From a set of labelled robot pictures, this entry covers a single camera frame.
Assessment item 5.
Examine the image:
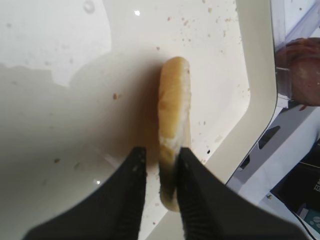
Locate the brown meat patties stack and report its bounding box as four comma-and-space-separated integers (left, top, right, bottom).
275, 37, 320, 107

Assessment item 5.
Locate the cream metal serving tray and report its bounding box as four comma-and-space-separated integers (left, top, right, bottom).
0, 0, 277, 240

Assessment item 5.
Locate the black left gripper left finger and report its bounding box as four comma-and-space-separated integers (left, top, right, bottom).
24, 147, 147, 240

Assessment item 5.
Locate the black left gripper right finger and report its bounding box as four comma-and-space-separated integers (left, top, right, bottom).
176, 147, 308, 240

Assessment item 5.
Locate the pale bun bottom slice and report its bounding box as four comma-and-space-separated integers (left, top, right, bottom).
157, 56, 192, 212

